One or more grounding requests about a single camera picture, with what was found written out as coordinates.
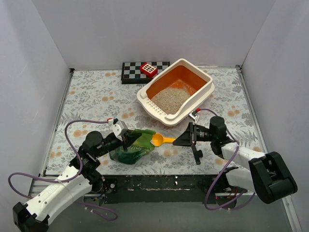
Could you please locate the green litter bag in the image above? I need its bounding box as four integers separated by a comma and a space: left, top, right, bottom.
109, 129, 156, 164

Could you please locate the black bag clip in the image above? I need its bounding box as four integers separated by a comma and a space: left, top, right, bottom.
191, 144, 203, 165

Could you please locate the yellow plastic scoop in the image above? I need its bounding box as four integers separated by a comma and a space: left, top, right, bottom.
151, 133, 176, 147

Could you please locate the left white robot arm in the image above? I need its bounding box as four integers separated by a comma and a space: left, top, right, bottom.
13, 130, 141, 232

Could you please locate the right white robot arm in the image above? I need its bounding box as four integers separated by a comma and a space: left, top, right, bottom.
173, 116, 298, 204

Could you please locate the cat litter pile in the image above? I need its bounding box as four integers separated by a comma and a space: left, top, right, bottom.
151, 87, 190, 115

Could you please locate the white orange litter box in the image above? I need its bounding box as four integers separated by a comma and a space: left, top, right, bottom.
137, 58, 215, 127

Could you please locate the floral tablecloth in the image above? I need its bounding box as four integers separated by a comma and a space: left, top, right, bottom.
44, 66, 265, 175

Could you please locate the black white checkerboard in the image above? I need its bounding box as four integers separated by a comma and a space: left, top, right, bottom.
121, 61, 170, 84

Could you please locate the red white grid block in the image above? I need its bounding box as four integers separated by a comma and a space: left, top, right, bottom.
140, 62, 158, 78

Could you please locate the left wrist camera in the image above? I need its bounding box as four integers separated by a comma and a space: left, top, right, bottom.
108, 118, 127, 141

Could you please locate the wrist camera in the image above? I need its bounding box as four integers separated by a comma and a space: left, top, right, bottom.
188, 109, 199, 124
108, 118, 127, 141

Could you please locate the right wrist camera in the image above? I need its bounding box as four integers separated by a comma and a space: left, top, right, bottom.
188, 109, 199, 124

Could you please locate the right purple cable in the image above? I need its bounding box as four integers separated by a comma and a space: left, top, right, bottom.
197, 108, 256, 211

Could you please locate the purple cable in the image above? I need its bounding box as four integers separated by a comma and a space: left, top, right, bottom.
8, 118, 118, 221
197, 108, 256, 211

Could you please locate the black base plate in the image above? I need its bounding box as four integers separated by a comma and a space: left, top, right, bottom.
77, 174, 239, 203

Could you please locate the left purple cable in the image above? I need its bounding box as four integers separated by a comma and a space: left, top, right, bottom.
8, 118, 118, 221

